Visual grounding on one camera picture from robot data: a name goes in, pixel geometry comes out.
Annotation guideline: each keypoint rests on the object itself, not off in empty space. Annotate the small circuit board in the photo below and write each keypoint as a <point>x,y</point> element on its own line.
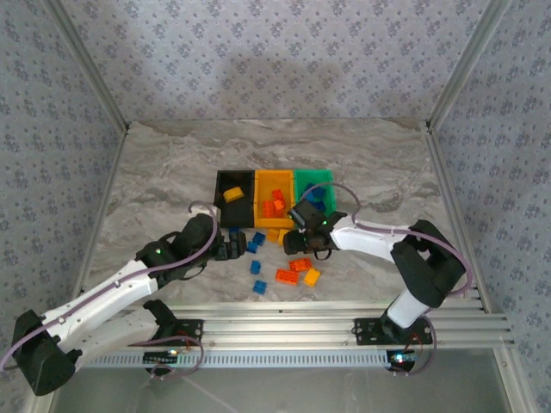
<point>400,359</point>
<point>161,356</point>

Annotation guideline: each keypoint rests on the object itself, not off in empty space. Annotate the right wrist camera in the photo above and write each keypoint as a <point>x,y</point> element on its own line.
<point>306,213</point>

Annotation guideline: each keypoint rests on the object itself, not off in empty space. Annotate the aluminium mounting rail beam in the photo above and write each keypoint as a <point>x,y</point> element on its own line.
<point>280,322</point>

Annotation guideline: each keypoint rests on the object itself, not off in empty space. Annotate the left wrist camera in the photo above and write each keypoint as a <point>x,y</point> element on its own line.
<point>197,211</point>

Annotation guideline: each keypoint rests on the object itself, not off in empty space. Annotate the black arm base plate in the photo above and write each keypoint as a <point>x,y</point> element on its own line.
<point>191,333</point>
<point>366,333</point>

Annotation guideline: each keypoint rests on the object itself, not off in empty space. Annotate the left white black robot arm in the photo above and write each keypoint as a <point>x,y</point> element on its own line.
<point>99,301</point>

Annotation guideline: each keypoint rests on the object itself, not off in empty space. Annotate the aluminium table side rail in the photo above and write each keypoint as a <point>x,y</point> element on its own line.
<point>445,172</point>
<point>111,172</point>

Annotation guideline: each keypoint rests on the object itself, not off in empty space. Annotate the black plastic bin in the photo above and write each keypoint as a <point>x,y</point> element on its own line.
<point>232,222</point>

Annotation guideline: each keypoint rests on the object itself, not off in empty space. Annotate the small yellow lego brick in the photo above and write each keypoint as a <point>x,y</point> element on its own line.
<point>272,235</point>

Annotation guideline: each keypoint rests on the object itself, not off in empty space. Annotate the aluminium frame post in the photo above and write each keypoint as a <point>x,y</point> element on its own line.
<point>465,64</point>
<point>90,64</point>

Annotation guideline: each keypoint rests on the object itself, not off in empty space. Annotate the yellow-orange plastic bin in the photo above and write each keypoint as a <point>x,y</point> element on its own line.
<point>275,222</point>

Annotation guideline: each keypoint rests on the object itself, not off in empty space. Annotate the long blue lego brick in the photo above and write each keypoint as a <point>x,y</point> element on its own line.
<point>319,195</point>

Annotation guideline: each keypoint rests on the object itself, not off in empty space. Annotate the small blue lego brick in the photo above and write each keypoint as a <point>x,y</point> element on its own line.
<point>256,267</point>
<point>259,287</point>
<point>258,238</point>
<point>252,247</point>
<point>320,206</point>
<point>234,231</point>

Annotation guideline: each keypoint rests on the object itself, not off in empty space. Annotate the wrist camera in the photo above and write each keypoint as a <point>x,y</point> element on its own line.
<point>306,213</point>
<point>197,211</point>

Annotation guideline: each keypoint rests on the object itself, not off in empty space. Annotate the green plastic bin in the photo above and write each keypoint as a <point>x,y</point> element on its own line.
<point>320,175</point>

